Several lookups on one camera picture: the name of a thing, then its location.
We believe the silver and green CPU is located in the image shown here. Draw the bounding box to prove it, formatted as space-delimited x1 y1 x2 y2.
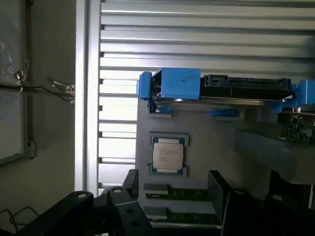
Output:
150 136 188 176

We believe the green RAM stick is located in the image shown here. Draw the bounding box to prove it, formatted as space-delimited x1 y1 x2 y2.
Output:
146 188 210 200

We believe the grey parts rack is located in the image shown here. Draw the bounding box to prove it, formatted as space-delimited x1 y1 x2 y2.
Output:
134 97 315 231

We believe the green graphics card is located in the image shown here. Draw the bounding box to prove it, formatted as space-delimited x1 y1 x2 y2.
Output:
278 111 315 146

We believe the black disk with blue caddy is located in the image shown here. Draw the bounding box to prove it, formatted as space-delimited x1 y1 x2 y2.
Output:
136 68 315 116

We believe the grey framed panel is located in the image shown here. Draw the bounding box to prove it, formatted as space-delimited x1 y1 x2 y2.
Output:
0 0 34 168

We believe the black floor cable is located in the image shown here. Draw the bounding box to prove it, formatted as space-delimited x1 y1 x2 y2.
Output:
0 206 40 233

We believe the thin black cable bundle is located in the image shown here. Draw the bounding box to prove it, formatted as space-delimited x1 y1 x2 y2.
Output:
0 70 76 105

